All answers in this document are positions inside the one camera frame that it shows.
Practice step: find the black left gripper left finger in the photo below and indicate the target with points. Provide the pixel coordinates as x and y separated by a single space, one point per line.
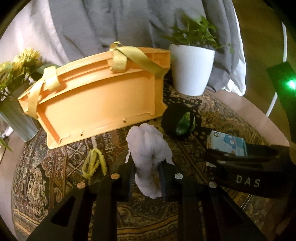
90 212

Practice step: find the white ribbed plant pot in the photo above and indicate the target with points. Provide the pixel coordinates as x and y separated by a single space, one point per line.
191 68

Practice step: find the white fluffy soft toy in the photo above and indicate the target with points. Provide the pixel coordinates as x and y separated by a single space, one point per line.
148 148

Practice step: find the blue cartoon tissue pack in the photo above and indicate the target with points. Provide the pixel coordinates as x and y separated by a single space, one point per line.
227 143

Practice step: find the grey flower vase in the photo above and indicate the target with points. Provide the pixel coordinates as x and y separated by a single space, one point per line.
12 113

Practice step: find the beige curtain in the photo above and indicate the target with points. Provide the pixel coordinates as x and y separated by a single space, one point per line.
33 28

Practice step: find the grey curtain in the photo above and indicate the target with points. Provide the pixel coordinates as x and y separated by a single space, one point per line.
85 28

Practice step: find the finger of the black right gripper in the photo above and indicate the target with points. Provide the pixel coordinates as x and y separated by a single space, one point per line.
254 154

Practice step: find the orange plastic storage crate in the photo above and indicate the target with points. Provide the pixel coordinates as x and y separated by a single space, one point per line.
97 94

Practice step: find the white ring light hoop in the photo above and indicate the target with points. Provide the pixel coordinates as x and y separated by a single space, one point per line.
276 72

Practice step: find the patterned round rug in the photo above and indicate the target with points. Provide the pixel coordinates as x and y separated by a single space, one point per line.
44 176

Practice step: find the black and green soft ball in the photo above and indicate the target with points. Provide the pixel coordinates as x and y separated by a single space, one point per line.
178 121

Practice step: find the green potted plant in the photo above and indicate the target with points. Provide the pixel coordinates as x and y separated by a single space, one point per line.
197 32

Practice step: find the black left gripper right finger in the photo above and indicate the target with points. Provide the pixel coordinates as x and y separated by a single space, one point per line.
204 212

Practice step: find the sunflower bouquet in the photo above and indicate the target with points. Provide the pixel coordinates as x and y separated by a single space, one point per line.
27 67

